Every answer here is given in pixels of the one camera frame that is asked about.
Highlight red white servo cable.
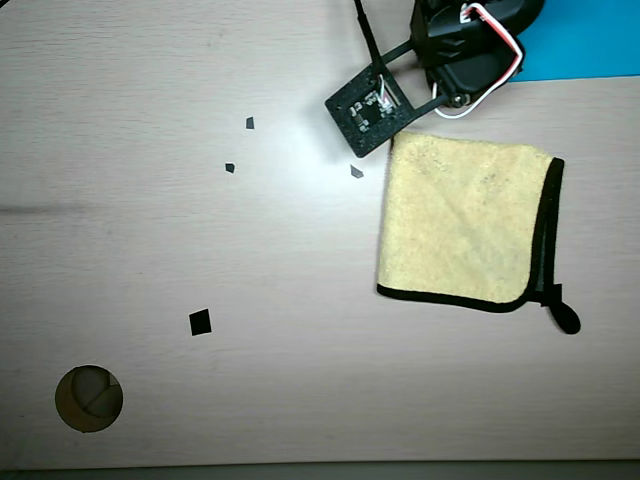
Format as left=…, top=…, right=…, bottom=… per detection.
left=431, top=2, right=526, bottom=120

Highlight thin camera board cable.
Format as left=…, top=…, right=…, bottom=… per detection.
left=377, top=74, right=395, bottom=112

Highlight blue paper sheet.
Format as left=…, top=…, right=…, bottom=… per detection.
left=508, top=0, right=640, bottom=84

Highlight round table cable hole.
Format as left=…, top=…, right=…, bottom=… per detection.
left=54, top=364, right=125, bottom=434

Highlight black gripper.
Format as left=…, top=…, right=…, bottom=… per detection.
left=408, top=0, right=526, bottom=109

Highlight black square tape mark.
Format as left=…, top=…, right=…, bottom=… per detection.
left=188, top=308, right=213, bottom=338

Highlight yellow towel with black trim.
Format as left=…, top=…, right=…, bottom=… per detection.
left=375, top=130, right=582, bottom=335

